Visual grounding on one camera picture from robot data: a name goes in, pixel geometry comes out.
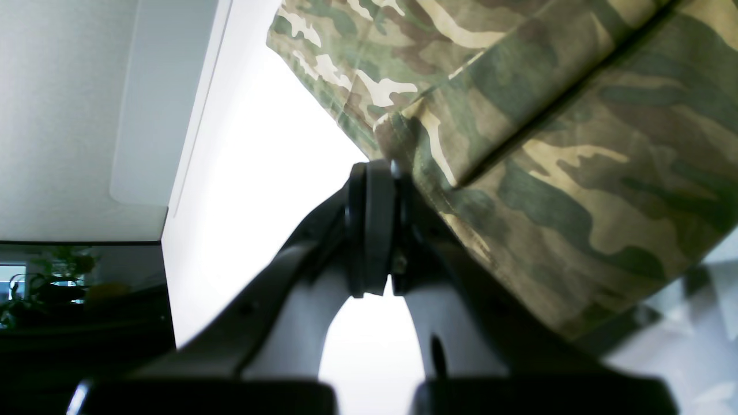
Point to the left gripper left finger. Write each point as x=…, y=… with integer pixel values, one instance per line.
x=275, y=328

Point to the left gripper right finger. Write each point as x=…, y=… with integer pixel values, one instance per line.
x=467, y=323

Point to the camouflage T-shirt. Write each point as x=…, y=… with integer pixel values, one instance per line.
x=583, y=151

